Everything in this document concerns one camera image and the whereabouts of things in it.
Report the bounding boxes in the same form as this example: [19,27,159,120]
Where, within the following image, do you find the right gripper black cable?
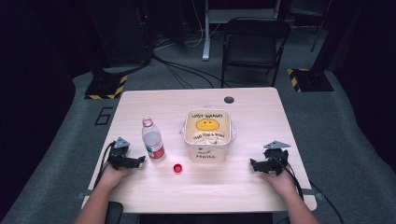
[270,154,346,224]

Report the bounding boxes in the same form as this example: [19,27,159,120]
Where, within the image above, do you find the clear plastic water bottle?
[141,116,166,161]

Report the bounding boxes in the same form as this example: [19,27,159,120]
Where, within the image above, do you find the grey table bracket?
[301,188,325,201]
[76,189,98,201]

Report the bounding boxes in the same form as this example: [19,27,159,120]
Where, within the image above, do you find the black folding chair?
[220,17,292,89]

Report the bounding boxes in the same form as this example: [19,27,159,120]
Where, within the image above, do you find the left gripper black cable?
[92,141,117,189]

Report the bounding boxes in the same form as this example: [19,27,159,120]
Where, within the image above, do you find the white trash bin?
[183,107,233,163]

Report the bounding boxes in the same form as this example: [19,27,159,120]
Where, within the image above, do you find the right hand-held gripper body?
[262,140,291,177]

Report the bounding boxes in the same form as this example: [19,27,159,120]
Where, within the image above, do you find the person's left hand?
[98,161,135,189]

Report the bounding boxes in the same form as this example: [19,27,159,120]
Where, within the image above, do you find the white floor cables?
[154,0,222,49]

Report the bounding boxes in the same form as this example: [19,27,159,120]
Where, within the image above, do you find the smiley plastic bag liner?
[178,105,237,147]

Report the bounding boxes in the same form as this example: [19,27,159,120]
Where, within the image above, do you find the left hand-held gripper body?
[106,136,132,171]

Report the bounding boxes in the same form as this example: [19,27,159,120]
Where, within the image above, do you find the black floor cables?
[151,53,232,90]

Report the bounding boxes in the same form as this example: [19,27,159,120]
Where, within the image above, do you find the black stand with striped base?
[83,0,154,101]
[287,0,335,93]

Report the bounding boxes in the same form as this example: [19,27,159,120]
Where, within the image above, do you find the white desk frame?
[202,0,282,62]

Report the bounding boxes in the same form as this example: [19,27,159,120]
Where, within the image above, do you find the person's right hand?
[261,169,299,198]

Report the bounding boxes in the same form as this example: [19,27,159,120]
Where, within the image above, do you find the black chair armrest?
[106,201,125,224]

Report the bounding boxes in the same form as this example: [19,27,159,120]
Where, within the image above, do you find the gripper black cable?
[92,141,117,189]
[270,154,346,224]

